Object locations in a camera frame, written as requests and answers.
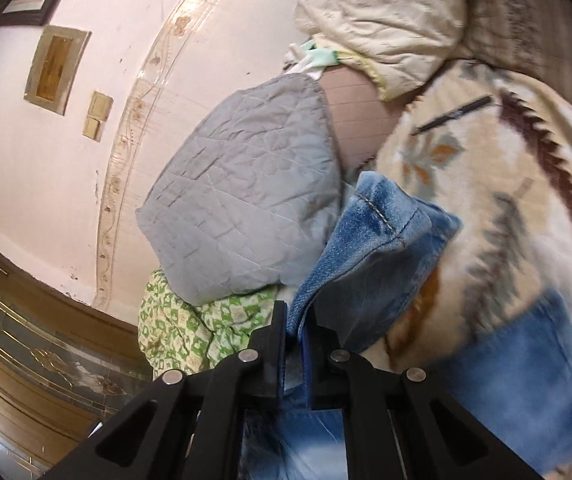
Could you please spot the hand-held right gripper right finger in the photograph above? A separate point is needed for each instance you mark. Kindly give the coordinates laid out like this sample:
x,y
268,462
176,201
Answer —
x,y
309,365

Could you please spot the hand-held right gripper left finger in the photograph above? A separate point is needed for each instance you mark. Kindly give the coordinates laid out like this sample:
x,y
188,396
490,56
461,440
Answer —
x,y
281,345

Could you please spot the blue denim pants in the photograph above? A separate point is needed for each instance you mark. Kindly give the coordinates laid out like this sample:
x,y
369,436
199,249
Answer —
x,y
365,270

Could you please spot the green checkered quilt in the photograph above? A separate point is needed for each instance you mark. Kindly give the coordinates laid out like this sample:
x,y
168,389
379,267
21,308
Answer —
x,y
176,330

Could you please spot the grey quilted pillow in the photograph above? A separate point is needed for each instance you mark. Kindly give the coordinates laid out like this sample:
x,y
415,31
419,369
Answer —
x,y
241,185

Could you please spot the pink ribbed cloth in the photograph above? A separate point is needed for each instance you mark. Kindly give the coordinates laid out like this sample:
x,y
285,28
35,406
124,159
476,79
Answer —
x,y
355,115

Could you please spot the wooden door with glass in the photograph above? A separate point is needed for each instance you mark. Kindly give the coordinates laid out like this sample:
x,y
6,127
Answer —
x,y
26,340

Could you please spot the leaf print blanket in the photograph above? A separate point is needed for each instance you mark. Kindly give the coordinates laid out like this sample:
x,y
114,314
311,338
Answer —
x,y
515,170

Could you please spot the black pen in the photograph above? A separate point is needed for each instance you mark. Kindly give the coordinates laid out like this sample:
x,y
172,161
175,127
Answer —
x,y
453,115

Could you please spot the light green face mask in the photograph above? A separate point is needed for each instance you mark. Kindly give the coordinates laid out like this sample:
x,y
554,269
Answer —
x,y
323,56

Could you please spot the cream crumpled cloth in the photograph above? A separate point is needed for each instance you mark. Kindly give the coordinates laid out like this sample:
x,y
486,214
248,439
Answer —
x,y
390,15

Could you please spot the brown striped bed sheet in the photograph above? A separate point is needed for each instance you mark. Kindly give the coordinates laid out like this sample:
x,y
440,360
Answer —
x,y
530,25

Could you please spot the beige wall switch plate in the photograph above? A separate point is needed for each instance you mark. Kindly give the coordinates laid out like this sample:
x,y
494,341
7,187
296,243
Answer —
x,y
97,110

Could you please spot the framed wall niche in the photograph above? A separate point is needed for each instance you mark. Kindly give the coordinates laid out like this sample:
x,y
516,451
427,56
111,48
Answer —
x,y
56,67

